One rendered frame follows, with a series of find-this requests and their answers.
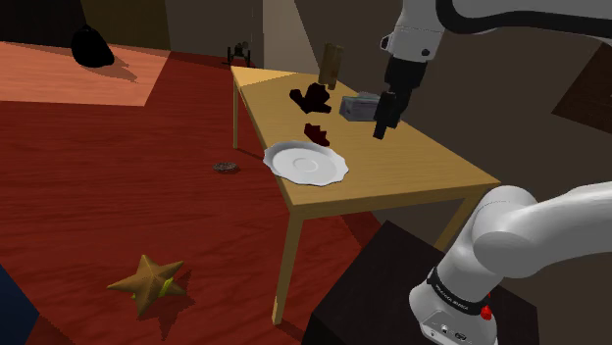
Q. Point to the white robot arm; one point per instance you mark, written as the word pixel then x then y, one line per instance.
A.
pixel 507 229

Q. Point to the brown wooden block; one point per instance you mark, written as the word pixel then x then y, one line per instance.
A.
pixel 331 64

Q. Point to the dark robot stand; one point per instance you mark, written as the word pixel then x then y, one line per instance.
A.
pixel 373 291

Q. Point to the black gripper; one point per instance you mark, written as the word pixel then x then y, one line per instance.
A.
pixel 404 76

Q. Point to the large dark red object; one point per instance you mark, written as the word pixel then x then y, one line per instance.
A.
pixel 313 99

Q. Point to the black rounded object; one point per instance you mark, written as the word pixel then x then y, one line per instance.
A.
pixel 91 48

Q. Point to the small dark red object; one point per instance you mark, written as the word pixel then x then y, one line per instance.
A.
pixel 318 133

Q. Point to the yellow wooden table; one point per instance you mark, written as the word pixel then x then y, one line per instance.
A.
pixel 382 157

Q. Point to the grey box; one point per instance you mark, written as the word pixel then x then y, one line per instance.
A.
pixel 357 108

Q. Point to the golden star toy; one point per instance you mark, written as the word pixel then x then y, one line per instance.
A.
pixel 149 283

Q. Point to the small dark wheeled toy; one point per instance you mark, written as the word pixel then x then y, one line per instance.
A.
pixel 239 53

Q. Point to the white scalloped plate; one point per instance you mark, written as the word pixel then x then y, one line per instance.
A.
pixel 306 163

